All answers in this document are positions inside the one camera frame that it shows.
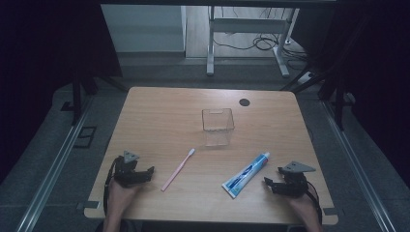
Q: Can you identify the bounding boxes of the white power strip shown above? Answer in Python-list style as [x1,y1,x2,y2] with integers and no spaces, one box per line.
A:
[297,71,315,86]

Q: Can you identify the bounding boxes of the grey metal floor rail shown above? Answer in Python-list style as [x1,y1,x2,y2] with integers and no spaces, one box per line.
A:
[15,96,95,232]
[321,100,390,232]

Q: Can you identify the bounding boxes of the black metal stand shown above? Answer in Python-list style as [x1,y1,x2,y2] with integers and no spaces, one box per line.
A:
[279,64,347,131]
[71,61,129,127]

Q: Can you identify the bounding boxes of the white metal desk frame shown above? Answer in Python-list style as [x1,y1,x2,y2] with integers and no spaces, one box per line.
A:
[206,5,301,79]

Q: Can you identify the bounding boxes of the black floor cables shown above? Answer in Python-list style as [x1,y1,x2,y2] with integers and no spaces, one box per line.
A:
[212,8,312,71]

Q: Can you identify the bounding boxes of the clear plastic container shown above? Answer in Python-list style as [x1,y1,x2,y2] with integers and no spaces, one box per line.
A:
[201,107,235,148]

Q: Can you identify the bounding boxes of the person's right hand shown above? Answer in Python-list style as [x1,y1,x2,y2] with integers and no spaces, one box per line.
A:
[285,192,317,218]

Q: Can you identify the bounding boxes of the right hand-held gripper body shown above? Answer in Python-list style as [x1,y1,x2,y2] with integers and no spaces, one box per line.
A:
[278,160,311,198]

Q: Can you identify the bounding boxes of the blue and white toothpaste tube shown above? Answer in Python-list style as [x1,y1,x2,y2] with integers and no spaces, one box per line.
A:
[220,152,271,199]

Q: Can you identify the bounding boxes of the pink toothbrush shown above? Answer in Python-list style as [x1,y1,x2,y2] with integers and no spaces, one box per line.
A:
[161,148,196,192]

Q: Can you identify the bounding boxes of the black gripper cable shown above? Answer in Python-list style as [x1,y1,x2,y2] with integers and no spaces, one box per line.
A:
[306,181,324,225]
[102,158,120,217]

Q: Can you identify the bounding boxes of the person's left hand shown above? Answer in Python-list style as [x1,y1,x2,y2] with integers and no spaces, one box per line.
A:
[105,177,140,212]

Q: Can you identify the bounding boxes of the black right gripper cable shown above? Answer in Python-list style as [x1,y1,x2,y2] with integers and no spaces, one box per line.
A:
[306,181,324,225]

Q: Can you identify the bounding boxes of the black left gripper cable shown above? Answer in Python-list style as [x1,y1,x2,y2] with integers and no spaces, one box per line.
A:
[102,158,120,217]

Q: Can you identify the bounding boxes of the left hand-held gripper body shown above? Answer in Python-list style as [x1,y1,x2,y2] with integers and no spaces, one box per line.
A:
[112,150,144,189]

